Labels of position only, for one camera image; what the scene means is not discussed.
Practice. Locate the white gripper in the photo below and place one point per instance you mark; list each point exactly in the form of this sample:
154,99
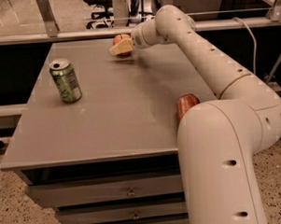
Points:
139,37

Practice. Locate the red apple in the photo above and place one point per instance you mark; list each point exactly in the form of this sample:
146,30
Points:
122,45

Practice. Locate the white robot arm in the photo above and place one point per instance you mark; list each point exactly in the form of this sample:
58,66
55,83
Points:
217,139

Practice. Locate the black office chair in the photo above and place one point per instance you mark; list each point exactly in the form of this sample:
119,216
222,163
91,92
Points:
101,15

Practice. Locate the green soda can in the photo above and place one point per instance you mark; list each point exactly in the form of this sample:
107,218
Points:
65,79

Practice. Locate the orange soda can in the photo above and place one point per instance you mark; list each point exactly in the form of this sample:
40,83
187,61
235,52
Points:
184,103

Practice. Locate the grey drawer cabinet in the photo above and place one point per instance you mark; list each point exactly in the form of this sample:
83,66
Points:
124,127

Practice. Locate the middle drawer with knob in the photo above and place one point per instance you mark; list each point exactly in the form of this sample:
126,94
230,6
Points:
121,213

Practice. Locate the drawer with knob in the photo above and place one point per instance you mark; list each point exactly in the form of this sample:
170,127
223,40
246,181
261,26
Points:
121,213
73,193

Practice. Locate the top drawer with knob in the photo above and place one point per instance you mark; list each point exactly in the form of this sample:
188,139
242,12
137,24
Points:
73,193

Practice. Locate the grey metal railing frame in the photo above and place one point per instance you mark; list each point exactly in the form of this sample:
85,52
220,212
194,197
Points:
34,21

